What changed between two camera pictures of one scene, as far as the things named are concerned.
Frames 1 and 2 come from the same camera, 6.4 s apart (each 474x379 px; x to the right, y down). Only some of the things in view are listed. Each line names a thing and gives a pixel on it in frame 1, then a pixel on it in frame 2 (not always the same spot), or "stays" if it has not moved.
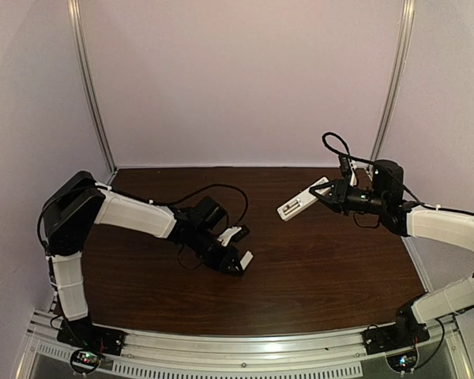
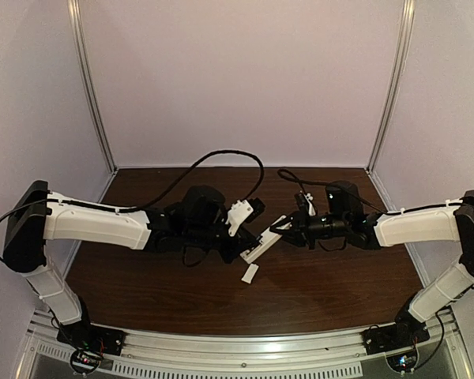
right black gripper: (338, 193) to (302, 227)
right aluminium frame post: (399, 74) stays
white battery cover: (246, 260) to (250, 273)
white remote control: (299, 202) to (268, 238)
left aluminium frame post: (76, 26) stays
